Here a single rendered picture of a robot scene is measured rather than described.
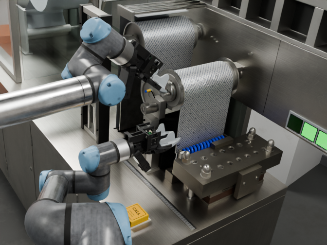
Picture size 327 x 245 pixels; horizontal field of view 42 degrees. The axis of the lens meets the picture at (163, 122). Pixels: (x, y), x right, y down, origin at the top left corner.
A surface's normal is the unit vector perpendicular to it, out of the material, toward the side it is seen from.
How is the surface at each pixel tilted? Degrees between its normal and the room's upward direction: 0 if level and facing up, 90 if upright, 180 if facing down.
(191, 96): 90
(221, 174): 0
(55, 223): 38
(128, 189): 0
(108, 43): 90
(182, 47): 92
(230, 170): 0
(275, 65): 90
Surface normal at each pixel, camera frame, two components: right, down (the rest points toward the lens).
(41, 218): -0.44, -0.50
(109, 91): 0.58, 0.46
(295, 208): 0.09, -0.86
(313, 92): -0.80, 0.24
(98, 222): 0.14, -0.54
